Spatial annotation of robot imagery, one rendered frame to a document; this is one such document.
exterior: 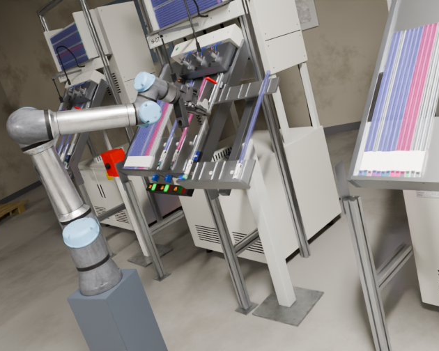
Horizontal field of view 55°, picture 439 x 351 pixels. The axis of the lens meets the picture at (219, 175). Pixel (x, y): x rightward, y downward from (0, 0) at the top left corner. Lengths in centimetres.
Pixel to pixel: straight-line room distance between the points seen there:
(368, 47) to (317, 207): 244
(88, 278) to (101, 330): 19
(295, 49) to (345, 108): 240
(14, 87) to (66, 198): 555
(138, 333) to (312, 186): 132
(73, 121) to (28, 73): 539
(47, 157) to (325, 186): 160
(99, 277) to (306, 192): 133
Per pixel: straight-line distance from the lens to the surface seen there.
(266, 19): 227
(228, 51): 210
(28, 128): 143
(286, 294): 203
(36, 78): 671
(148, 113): 143
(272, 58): 226
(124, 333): 156
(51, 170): 157
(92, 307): 154
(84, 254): 149
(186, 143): 204
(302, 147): 239
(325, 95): 474
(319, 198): 252
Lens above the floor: 119
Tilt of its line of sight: 16 degrees down
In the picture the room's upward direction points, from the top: 17 degrees counter-clockwise
